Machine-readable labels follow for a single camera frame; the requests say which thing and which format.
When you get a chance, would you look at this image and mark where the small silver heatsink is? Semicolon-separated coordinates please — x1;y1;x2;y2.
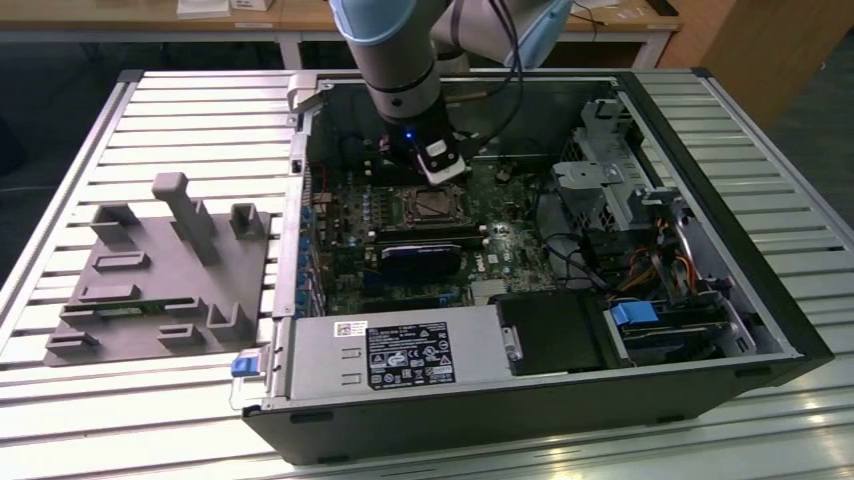
470;279;509;301

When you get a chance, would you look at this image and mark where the black graphics card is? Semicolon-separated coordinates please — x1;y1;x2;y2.
377;239;466;281

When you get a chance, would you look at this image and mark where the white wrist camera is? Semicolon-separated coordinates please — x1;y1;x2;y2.
416;141;470;187

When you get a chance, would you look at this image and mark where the silver CPU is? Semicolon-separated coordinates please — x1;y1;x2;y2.
414;189;461;217

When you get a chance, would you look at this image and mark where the CPU socket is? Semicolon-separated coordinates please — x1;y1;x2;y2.
398;183;476;230

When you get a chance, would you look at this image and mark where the silver drive cage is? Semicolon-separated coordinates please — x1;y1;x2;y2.
550;98;689;234

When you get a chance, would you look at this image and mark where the green motherboard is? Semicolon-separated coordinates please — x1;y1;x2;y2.
303;149;569;319

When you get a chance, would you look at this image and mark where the blue case latch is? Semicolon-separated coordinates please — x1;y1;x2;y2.
230;349;263;379

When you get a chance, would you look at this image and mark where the grey parts rack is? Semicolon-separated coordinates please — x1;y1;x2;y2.
41;172;274;369

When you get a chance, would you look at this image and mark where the wooden cabinet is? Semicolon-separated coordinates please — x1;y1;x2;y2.
657;0;854;129

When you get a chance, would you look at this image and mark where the black PC case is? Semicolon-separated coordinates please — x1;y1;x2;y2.
230;67;837;466

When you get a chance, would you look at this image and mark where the black plastic shroud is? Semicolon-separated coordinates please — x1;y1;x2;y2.
490;292;620;376

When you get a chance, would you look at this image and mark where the wooden desk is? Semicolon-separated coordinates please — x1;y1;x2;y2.
0;0;686;71

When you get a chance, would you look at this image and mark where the silver power supply unit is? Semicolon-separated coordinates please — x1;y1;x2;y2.
263;314;520;406

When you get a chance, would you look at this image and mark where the coloured wire bundle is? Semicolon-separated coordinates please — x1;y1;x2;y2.
617;247;706;296

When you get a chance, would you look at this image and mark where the white cardboard box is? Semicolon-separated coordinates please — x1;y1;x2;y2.
177;0;230;20

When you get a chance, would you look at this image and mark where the blue disk carrier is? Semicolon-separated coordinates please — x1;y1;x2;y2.
608;298;729;361

